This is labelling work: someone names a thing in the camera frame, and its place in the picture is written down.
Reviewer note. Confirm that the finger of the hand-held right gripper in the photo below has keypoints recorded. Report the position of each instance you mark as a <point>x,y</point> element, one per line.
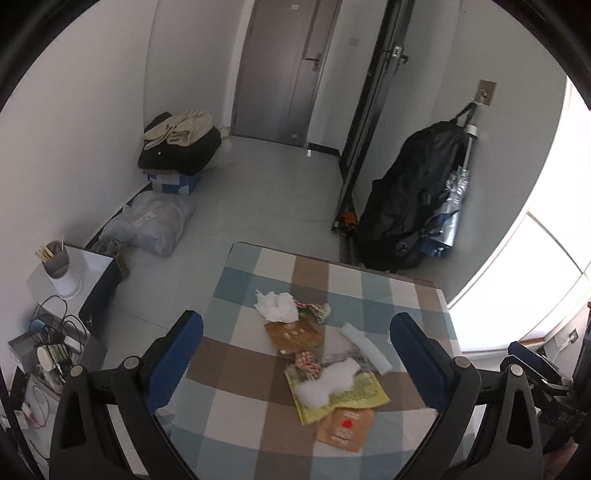
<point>524,350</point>

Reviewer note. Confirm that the white tissue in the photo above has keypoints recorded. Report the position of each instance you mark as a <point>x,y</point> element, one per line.
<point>277,304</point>

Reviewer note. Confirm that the black clothes pile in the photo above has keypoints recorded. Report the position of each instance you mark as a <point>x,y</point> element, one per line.
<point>184,157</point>

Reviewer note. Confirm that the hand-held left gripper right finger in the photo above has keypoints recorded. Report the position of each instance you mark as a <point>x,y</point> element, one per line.
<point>415,353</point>

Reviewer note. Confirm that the silver folded umbrella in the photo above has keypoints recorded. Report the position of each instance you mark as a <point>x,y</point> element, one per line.
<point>455,203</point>

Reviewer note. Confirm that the bundle of wooden chopsticks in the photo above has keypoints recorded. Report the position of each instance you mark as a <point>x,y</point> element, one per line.
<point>45,254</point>

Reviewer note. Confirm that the grey white utensil holder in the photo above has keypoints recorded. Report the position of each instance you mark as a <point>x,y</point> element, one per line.
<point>64,277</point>

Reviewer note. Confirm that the small brown red-label packet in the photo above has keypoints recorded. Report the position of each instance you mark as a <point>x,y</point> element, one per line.
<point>346,429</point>

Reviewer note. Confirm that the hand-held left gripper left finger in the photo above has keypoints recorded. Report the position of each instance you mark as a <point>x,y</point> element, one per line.
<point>178,355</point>

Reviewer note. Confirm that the checkered tablecloth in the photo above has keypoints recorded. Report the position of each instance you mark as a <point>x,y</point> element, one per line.
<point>258,378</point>

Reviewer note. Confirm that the white navy box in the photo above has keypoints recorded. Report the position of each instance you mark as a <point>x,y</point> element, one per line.
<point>99,288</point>

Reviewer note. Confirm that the metal wall hook plate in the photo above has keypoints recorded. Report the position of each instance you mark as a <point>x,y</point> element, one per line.
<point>485,92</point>

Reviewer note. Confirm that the yellow plastic bag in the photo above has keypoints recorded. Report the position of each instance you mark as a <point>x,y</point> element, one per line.
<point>364,392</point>

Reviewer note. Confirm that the blue white cardboard box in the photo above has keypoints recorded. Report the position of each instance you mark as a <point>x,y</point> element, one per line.
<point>178,182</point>

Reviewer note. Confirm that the dark open door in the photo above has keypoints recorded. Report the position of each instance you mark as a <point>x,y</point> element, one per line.
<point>369,115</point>

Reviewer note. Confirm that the orange black object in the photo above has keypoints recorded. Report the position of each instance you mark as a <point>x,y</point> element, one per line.
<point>348,220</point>

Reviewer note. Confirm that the white cotton wad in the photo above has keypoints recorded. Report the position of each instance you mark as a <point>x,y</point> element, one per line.
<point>328,383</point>

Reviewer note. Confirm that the red white patterned wrapper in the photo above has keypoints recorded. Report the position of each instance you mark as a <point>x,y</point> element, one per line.
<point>318,313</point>
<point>307,362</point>

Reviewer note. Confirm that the grey box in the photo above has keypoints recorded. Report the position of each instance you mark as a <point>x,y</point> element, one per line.
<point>90,353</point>

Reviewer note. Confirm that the large brown paper bag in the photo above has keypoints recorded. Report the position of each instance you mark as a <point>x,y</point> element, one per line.
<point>295,334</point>

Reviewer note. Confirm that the black hanging bag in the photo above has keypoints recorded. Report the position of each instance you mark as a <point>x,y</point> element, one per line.
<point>406,194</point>

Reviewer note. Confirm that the grey door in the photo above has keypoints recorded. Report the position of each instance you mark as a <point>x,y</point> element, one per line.
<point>277,69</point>

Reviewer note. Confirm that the clear plastic bag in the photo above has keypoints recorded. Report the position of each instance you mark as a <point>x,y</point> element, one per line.
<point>152,221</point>

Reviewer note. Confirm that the clear film with grey print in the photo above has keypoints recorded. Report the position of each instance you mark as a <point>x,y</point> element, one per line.
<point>344,354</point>

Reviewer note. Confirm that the beige clothes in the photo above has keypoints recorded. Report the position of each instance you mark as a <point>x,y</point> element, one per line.
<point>180,129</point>

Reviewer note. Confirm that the white paper roll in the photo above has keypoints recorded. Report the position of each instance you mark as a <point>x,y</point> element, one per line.
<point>369,350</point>

